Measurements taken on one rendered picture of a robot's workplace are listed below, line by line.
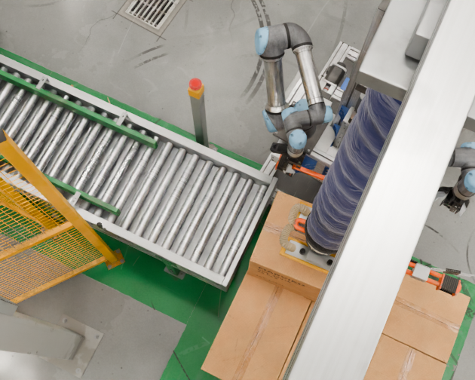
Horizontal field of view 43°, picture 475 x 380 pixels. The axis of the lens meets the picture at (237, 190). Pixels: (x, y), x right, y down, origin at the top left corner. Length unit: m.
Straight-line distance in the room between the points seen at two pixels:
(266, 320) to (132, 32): 2.40
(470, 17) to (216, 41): 3.58
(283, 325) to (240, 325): 0.24
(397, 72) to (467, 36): 0.19
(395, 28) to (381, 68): 0.10
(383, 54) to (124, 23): 3.63
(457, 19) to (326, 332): 0.59
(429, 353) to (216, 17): 2.79
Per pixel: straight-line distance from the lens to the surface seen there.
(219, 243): 3.50
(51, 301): 4.16
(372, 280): 0.95
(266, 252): 3.09
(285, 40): 2.80
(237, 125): 4.33
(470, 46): 1.14
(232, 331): 3.43
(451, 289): 2.96
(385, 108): 1.48
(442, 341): 3.62
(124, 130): 3.67
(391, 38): 1.32
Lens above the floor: 3.97
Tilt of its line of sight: 72 degrees down
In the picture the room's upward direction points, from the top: 2 degrees clockwise
